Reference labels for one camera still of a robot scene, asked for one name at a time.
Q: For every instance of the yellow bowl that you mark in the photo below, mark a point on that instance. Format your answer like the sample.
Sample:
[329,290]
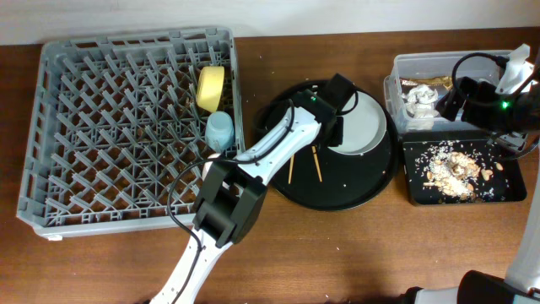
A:
[210,88]

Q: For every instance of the grey round plate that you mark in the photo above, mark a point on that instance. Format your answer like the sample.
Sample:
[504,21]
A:
[364,127]

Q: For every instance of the food scraps and rice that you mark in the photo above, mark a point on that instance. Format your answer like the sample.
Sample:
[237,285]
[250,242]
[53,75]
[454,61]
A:
[454,176]

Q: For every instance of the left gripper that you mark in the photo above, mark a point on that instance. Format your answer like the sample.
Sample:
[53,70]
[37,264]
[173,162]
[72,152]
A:
[338,134]

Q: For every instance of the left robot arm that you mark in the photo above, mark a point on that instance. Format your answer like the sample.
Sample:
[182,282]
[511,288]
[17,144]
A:
[233,190]

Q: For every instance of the clear plastic bin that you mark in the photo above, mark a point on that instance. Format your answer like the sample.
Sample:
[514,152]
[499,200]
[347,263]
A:
[436,64]

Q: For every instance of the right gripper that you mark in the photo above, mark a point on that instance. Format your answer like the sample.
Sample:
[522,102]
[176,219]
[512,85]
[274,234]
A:
[479,94]

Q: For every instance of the round black tray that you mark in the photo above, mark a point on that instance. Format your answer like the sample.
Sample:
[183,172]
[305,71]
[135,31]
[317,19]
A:
[347,180]

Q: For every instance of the gold snack wrapper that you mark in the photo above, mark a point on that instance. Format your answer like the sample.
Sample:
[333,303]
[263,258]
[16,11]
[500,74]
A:
[444,81]

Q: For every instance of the grey dishwasher rack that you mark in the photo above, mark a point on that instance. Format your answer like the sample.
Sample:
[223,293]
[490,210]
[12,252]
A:
[116,131]

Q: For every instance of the wooden chopstick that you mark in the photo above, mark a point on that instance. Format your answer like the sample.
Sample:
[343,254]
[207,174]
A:
[291,169]
[317,163]

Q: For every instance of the white tissue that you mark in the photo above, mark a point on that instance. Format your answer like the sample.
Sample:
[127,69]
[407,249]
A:
[420,106]

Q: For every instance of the blue plastic cup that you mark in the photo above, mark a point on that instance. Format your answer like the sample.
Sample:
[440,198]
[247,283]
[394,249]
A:
[219,132]

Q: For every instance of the black rectangular tray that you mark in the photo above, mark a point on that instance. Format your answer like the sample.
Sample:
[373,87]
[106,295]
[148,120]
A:
[422,150]

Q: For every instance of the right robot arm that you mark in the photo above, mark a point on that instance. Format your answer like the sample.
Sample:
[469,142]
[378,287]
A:
[521,281]

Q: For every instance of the pink plastic cup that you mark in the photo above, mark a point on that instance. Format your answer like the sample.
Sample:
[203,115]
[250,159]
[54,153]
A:
[207,165]

